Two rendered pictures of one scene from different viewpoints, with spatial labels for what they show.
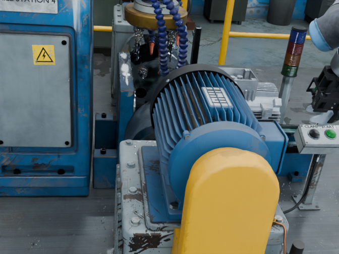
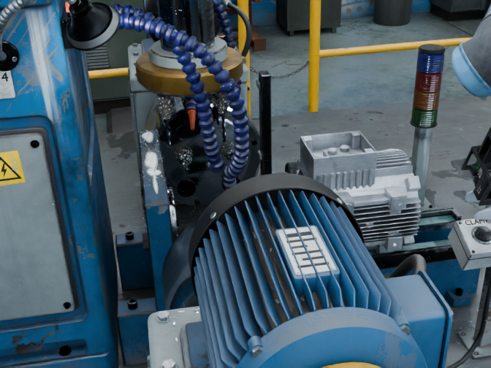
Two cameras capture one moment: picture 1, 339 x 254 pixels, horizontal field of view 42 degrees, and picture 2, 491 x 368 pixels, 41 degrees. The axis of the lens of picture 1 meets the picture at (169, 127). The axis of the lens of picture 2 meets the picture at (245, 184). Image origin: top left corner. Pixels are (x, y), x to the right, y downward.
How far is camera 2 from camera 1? 0.19 m
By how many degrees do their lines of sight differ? 1
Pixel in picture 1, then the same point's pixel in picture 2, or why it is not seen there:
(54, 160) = (50, 335)
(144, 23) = (171, 88)
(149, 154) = (200, 340)
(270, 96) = (400, 173)
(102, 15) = (122, 50)
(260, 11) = (362, 9)
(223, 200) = not seen: outside the picture
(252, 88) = (368, 166)
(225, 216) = not seen: outside the picture
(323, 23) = (476, 52)
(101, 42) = (126, 90)
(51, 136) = (38, 299)
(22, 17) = not seen: outside the picture
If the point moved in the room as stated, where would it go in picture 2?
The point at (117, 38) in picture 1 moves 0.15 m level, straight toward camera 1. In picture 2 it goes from (137, 101) to (138, 125)
